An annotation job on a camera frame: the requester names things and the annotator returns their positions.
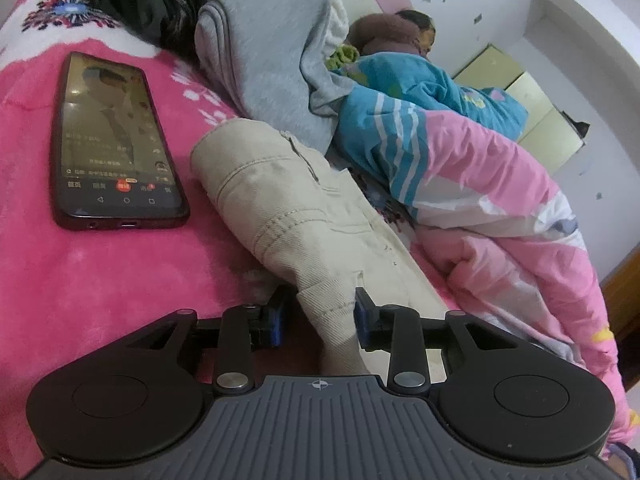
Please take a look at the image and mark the pink blue floral quilt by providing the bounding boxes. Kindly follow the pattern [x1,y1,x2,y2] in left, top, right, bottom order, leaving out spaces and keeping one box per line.
[330,52,631,456]

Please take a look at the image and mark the pale green wardrobe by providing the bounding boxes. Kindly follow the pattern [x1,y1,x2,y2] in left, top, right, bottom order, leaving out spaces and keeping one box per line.
[452,44,586,176]

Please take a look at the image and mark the dark clothes pile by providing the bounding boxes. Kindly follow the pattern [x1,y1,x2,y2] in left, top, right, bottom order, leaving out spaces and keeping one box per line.
[50,0,236,61]

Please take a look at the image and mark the pink floral fleece blanket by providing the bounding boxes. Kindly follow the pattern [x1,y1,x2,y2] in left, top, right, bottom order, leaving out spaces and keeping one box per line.
[0,0,451,471]

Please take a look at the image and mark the grey sweatshirt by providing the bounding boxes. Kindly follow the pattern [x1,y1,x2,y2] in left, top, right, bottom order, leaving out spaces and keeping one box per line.
[194,0,361,148]

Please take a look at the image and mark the wooden nightstand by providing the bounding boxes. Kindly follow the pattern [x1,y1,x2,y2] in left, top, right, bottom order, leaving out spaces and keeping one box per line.
[600,255,640,351]

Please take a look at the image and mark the green cloth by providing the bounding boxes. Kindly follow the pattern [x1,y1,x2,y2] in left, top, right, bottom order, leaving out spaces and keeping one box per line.
[325,44,361,68]

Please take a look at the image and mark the beige pants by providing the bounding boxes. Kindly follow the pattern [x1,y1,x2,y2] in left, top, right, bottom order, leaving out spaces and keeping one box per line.
[190,117,451,381]

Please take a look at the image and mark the black smartphone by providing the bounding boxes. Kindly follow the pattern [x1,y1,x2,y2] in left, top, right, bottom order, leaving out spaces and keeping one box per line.
[50,51,191,231]

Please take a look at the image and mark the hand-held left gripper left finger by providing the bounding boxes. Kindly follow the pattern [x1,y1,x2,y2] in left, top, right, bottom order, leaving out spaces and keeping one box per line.
[125,287,289,396]

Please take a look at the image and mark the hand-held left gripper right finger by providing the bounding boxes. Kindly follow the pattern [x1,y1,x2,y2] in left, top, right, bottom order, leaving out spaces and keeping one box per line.
[352,287,517,396]

